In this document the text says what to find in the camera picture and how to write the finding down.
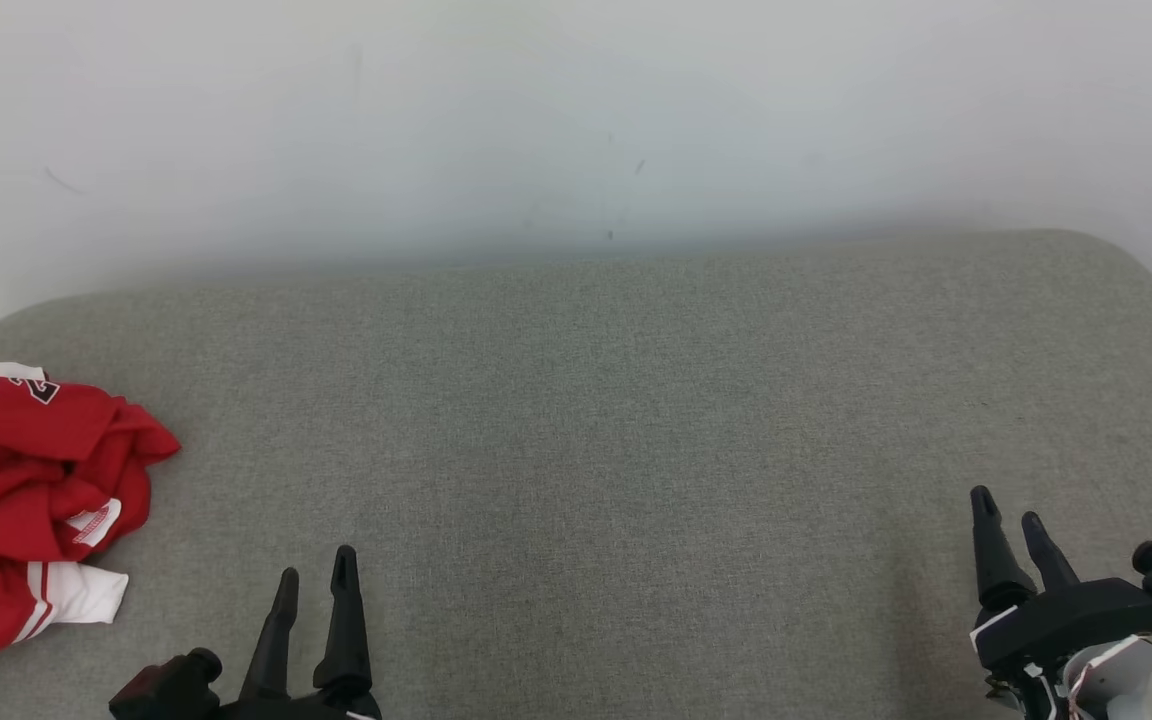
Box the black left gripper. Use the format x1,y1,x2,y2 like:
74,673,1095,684
216,545,383,720

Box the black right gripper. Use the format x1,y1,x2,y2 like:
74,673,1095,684
970,486,1152,675

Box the red shorts with Bulls print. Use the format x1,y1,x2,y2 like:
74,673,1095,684
0,360,182,563

